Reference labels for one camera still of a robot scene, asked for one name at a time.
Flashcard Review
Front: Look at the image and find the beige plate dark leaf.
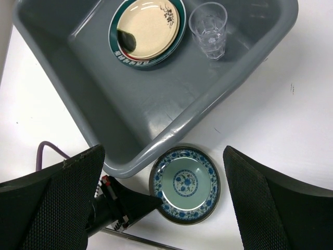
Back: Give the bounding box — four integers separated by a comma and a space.
117, 1, 180, 60

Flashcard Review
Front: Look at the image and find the clear faceted drinking glass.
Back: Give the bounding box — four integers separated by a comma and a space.
188, 2, 228, 60

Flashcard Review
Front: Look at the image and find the teal blue floral bowl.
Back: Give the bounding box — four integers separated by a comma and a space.
149, 146, 221, 225

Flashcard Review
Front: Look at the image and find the white plate green red rim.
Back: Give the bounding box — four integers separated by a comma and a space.
108, 1, 187, 68

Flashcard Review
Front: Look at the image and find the grey plastic bin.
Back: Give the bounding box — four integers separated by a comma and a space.
13, 1, 299, 178

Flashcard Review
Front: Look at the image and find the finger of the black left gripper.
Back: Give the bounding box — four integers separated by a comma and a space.
114, 180, 162, 221

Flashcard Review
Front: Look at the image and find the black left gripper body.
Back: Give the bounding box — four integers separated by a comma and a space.
85, 176, 129, 237

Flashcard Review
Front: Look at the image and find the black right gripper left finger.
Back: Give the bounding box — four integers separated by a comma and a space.
1, 145, 105, 249

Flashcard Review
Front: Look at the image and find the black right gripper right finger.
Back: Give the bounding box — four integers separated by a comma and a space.
223, 146, 332, 249

